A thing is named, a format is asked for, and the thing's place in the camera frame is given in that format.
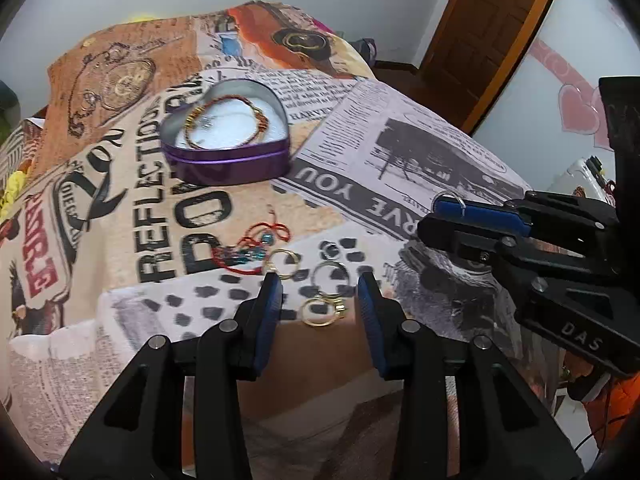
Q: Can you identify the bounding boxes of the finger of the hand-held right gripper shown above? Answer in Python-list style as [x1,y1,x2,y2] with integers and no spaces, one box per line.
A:
[417,213,621,282]
[432,191,621,242]

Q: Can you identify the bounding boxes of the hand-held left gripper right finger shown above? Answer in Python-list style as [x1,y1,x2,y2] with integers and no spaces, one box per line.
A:
[357,270,584,480]

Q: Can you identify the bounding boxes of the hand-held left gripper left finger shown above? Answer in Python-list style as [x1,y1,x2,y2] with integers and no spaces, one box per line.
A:
[59,271,284,480]

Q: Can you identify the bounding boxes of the small silver ring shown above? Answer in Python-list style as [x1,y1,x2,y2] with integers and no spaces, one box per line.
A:
[434,189,469,212]

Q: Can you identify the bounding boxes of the large gold ring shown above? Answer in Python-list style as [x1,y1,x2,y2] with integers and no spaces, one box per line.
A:
[301,297,348,329]

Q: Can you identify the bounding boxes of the purple heart-shaped tin box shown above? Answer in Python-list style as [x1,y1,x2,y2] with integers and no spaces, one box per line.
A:
[160,78,291,187]

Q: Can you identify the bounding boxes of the linked gold rings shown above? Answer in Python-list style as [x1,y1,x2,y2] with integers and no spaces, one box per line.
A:
[265,249,302,281]

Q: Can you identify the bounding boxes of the orange jacket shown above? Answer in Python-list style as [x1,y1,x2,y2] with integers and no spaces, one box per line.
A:
[564,352,640,461]

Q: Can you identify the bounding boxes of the white appliance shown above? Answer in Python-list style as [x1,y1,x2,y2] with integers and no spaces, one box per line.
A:
[547,158,617,206]

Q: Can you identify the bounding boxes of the printed blanket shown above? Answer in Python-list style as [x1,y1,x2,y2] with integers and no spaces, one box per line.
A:
[0,1,561,473]

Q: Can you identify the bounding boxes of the brown wooden door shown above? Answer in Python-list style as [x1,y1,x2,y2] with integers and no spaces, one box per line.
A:
[417,0,569,135]

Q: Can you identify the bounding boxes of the purple bag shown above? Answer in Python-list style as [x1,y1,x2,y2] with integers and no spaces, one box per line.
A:
[353,37,379,63]

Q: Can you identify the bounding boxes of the yellow cloth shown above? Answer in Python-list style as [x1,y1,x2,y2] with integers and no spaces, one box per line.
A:
[0,170,27,218]

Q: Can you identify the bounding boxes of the red string bracelet turquoise beads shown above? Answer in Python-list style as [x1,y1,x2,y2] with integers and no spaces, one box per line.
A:
[211,221,292,277]

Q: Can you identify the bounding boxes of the large silver ring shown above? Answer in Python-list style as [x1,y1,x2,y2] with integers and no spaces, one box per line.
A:
[312,262,351,297]

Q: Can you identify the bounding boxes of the pink heart wall sticker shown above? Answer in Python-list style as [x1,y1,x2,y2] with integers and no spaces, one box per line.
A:
[530,40,615,151]

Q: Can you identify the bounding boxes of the red bead bracelet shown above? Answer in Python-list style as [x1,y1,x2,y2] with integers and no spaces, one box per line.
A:
[200,95,272,140]

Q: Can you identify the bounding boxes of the gold bead bracelet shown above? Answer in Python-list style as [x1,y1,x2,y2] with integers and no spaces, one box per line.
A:
[183,98,236,150]

